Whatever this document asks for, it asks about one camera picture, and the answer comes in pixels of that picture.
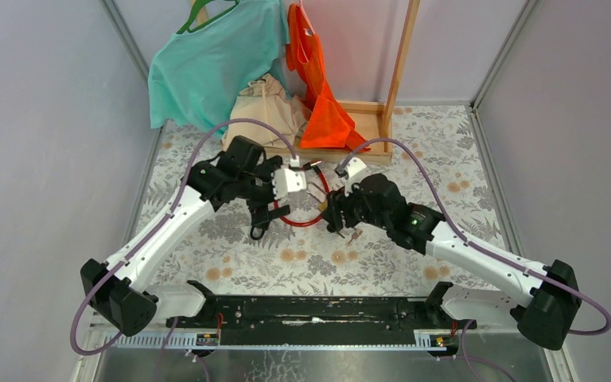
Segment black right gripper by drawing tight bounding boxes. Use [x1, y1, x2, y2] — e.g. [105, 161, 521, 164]
[321, 174, 390, 232]

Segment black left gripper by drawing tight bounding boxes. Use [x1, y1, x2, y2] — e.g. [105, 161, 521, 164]
[235, 156, 290, 224]

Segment red cable lock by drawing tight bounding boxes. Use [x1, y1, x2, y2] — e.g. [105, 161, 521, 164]
[279, 160, 330, 228]

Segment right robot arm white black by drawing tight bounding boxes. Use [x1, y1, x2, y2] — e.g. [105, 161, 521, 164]
[321, 173, 582, 350]

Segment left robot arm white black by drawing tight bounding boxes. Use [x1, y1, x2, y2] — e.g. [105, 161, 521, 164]
[80, 136, 306, 337]

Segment black padlock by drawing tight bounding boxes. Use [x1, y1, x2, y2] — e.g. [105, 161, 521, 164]
[249, 222, 270, 241]

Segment wooden clothes rack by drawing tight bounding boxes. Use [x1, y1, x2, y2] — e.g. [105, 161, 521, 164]
[189, 0, 422, 166]

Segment beige cloth bag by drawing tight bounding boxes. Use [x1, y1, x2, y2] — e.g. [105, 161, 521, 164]
[222, 73, 311, 150]

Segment orange garment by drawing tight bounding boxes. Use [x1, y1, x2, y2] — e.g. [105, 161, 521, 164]
[286, 3, 366, 150]

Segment teal t-shirt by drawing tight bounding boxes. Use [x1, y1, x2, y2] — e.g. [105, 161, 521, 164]
[147, 1, 289, 131]

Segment green clothes hanger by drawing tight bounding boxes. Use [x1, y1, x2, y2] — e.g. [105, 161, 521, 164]
[176, 0, 239, 35]

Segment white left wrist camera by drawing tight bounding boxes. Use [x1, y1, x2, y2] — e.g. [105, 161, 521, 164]
[271, 156, 307, 201]

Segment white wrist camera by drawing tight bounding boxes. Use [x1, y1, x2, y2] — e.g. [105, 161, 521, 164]
[335, 157, 368, 197]
[271, 156, 307, 201]

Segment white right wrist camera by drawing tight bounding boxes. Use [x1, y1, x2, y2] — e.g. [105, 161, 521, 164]
[335, 157, 368, 197]

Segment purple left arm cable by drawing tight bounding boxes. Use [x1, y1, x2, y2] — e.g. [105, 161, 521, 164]
[69, 118, 302, 382]

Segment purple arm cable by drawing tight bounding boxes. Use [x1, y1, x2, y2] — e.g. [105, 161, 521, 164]
[69, 118, 302, 382]
[337, 138, 611, 382]

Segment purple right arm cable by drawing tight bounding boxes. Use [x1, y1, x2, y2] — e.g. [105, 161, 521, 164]
[337, 138, 611, 382]

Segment aluminium frame rail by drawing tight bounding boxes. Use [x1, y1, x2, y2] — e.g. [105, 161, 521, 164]
[90, 298, 562, 352]

